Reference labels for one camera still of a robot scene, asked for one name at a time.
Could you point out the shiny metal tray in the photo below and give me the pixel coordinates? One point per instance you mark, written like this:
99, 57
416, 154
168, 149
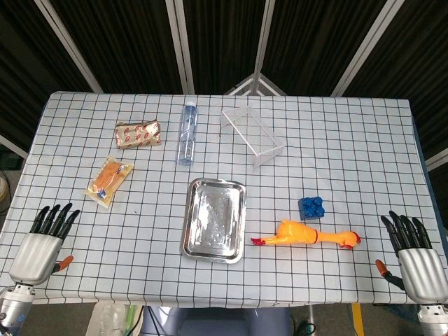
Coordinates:
213, 220

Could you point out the white black grid tablecloth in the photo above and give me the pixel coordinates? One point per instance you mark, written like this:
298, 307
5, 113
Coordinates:
147, 227

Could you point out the blue toy building block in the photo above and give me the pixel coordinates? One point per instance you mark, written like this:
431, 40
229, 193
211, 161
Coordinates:
311, 209

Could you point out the bread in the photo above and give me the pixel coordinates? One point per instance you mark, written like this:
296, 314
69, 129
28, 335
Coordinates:
108, 182

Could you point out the yellow bar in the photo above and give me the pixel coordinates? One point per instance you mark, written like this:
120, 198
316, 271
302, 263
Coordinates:
357, 320

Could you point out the black white-framed folding screen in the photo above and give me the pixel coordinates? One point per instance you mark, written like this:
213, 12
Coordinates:
224, 42

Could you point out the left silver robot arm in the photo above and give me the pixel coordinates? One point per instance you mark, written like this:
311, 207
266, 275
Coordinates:
14, 304

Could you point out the clear plastic water bottle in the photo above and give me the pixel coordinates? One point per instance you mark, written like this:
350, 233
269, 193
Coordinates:
188, 133

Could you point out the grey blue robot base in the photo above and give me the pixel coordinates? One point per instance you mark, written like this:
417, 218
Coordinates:
217, 322

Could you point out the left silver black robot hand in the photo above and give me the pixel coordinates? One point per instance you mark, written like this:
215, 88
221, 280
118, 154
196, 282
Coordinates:
35, 252

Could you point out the orange rubber chicken toy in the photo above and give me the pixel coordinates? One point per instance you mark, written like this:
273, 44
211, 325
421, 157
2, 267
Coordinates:
297, 236

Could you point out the clear crumpled plastic bag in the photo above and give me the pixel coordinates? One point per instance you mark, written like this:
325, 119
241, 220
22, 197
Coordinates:
108, 320

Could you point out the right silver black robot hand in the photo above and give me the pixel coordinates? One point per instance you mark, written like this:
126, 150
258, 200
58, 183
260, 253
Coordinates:
420, 266

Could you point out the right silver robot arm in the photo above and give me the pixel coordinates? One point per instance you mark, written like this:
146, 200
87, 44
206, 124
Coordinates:
434, 318

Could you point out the gold red printed snack packet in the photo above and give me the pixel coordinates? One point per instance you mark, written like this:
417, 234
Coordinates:
138, 134

